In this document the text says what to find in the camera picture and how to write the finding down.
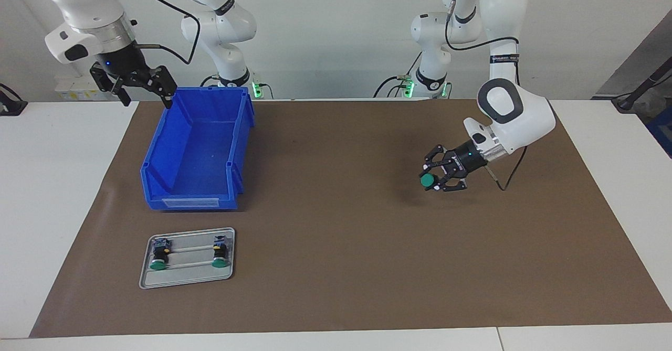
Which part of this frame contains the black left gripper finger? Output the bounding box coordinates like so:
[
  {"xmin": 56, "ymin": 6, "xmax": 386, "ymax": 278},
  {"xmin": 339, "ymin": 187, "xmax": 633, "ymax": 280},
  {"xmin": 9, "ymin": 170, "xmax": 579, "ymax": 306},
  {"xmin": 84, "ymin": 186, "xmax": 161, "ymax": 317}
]
[
  {"xmin": 430, "ymin": 175, "xmax": 469, "ymax": 193},
  {"xmin": 419, "ymin": 144, "xmax": 454, "ymax": 178}
]

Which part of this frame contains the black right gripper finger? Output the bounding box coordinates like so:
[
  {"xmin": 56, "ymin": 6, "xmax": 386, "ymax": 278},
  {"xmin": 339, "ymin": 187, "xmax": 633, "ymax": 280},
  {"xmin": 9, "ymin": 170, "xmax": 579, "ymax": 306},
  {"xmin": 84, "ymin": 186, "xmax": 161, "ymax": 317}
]
[
  {"xmin": 90, "ymin": 62, "xmax": 132, "ymax": 107},
  {"xmin": 149, "ymin": 66, "xmax": 179, "ymax": 110}
]

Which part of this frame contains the green push button switch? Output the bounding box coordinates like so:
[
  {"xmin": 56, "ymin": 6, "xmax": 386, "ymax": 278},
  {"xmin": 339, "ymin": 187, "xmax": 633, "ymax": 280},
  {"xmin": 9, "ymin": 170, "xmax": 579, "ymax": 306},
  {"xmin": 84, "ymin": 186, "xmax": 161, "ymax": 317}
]
[
  {"xmin": 149, "ymin": 237, "xmax": 172, "ymax": 271},
  {"xmin": 420, "ymin": 169, "xmax": 446, "ymax": 190},
  {"xmin": 211, "ymin": 235, "xmax": 233, "ymax": 268}
]

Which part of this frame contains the white labelled box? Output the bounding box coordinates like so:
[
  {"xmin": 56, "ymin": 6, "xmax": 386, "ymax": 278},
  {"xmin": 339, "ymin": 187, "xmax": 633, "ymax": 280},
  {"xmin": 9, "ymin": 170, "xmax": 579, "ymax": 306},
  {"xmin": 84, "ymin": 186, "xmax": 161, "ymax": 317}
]
[{"xmin": 55, "ymin": 76, "xmax": 101, "ymax": 101}]

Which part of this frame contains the blue plastic storage bin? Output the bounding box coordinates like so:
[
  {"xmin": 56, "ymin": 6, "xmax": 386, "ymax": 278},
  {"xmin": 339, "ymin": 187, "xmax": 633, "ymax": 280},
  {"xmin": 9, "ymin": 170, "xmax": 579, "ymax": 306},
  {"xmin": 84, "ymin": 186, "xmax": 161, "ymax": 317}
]
[{"xmin": 140, "ymin": 86, "xmax": 256, "ymax": 211}]

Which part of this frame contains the brown table mat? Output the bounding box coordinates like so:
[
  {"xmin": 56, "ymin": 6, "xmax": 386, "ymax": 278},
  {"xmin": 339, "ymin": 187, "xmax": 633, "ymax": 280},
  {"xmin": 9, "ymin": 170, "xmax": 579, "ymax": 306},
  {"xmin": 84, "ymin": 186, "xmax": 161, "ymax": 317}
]
[{"xmin": 29, "ymin": 99, "xmax": 672, "ymax": 338}]

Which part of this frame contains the black stand with pole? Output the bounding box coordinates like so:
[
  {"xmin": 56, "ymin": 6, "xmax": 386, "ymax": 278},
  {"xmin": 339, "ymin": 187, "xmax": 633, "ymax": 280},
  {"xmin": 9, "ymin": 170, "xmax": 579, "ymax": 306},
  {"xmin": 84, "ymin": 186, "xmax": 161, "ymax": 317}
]
[{"xmin": 612, "ymin": 68, "xmax": 672, "ymax": 113}]

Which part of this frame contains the blue crate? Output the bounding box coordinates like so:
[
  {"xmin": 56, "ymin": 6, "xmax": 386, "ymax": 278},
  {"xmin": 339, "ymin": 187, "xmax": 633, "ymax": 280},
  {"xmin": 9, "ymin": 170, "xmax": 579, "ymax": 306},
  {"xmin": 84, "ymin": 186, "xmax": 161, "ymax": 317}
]
[{"xmin": 647, "ymin": 104, "xmax": 672, "ymax": 158}]

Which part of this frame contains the grey metal tray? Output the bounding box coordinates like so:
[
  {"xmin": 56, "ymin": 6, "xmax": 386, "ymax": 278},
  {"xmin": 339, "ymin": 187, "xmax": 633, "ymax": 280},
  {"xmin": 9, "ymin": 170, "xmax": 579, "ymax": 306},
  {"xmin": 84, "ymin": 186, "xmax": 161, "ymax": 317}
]
[{"xmin": 139, "ymin": 227, "xmax": 236, "ymax": 290}]

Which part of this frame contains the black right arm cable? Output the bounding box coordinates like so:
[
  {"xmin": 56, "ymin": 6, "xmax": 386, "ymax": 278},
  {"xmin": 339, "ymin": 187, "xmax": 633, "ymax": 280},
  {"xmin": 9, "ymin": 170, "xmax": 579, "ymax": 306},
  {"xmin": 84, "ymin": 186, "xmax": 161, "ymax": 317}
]
[{"xmin": 118, "ymin": 0, "xmax": 202, "ymax": 66}]

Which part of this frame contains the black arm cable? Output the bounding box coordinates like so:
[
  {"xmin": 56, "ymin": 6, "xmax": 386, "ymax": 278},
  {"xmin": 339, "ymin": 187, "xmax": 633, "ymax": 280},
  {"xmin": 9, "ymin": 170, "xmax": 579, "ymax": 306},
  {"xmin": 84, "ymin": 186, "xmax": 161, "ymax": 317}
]
[
  {"xmin": 118, "ymin": 0, "xmax": 202, "ymax": 66},
  {"xmin": 444, "ymin": 0, "xmax": 528, "ymax": 192}
]

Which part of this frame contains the black left base cable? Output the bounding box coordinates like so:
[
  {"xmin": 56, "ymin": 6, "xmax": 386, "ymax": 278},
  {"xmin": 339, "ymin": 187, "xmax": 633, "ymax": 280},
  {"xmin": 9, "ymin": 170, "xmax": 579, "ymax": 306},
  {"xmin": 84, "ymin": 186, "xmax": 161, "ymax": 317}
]
[{"xmin": 374, "ymin": 52, "xmax": 423, "ymax": 98}]

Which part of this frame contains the black clamp bracket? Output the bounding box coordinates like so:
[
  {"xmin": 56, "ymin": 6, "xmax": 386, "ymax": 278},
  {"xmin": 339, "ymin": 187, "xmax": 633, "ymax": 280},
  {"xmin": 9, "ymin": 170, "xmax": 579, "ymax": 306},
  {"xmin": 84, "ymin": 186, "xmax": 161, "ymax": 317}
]
[{"xmin": 0, "ymin": 83, "xmax": 28, "ymax": 116}]

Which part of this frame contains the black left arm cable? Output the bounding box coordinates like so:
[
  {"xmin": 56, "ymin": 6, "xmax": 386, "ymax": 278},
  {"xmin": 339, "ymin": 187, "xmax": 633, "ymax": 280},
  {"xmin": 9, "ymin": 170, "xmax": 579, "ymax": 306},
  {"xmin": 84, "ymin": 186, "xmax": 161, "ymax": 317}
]
[{"xmin": 444, "ymin": 0, "xmax": 528, "ymax": 192}]

